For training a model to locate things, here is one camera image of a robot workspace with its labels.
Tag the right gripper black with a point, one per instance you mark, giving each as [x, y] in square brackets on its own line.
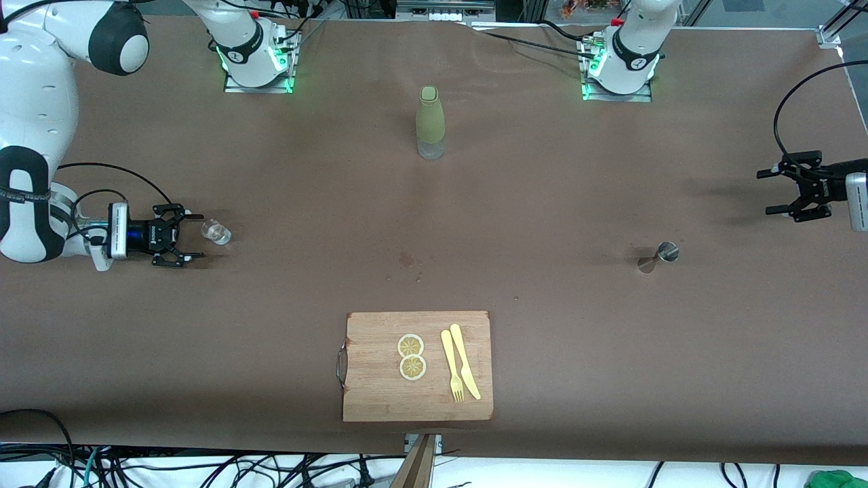
[146, 235]

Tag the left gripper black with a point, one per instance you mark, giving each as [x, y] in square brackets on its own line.
[829, 186]

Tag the clear plastic cup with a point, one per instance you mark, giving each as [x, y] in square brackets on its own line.
[217, 232]

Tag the steel jigger measuring cup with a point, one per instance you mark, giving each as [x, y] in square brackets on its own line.
[668, 252]

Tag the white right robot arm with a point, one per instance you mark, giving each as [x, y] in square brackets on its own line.
[27, 88]

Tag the liquid spill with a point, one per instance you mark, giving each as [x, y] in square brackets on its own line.
[407, 259]

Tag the wooden cutting board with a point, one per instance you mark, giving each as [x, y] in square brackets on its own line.
[380, 393]

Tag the lemon slice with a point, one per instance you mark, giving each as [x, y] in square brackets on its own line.
[410, 346]
[412, 367]

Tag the green bottle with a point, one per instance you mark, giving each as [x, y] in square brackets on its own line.
[430, 118]

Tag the green cloth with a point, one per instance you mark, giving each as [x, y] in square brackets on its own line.
[837, 480]

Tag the yellow plastic fork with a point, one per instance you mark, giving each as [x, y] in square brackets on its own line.
[449, 356]

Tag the yellow plastic knife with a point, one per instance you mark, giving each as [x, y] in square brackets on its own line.
[461, 352]

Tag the white power strip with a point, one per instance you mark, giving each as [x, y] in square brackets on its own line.
[447, 16]

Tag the aluminium corner bracket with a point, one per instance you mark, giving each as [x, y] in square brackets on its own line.
[829, 35]

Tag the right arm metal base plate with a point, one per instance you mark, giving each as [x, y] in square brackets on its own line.
[261, 89]

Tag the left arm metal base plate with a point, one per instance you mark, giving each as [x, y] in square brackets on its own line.
[637, 97]

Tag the metal bracket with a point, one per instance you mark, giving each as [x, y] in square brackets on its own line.
[437, 442]

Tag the wooden post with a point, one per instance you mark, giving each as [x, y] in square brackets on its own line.
[417, 468]

